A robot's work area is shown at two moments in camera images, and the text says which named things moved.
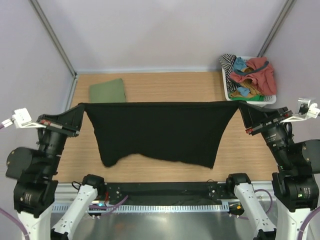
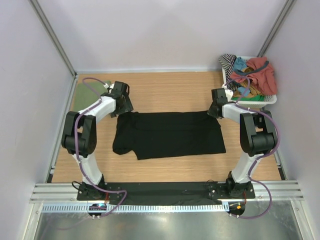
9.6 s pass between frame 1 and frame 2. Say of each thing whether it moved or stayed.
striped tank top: stayed
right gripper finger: moved
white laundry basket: stayed
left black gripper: moved
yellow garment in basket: stayed
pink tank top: stayed
